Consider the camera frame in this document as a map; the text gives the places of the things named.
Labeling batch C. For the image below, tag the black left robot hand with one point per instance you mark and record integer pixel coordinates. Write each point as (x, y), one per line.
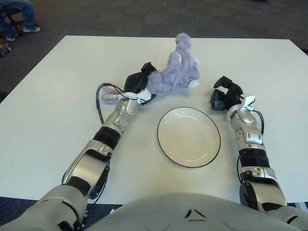
(133, 83)

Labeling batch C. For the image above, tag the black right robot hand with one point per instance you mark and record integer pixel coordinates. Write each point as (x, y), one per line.
(232, 95)

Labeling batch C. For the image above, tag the purple plush bunny doll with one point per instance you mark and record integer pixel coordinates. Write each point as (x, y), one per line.
(173, 74)

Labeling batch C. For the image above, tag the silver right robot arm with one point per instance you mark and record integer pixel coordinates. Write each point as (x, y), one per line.
(250, 137)

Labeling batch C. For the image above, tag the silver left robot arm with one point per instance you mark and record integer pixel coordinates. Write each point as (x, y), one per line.
(79, 168)

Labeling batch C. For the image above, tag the white plate with black rim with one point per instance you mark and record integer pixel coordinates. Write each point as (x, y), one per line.
(188, 139)

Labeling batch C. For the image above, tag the seated person in jeans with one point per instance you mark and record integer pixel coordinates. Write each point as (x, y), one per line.
(26, 14)

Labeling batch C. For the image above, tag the striped object on floor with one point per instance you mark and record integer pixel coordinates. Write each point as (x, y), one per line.
(4, 50)

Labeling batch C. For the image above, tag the grey robot torso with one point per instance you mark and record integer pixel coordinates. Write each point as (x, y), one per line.
(168, 211)

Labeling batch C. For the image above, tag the black chair under person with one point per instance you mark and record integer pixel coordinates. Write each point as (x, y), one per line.
(14, 10)

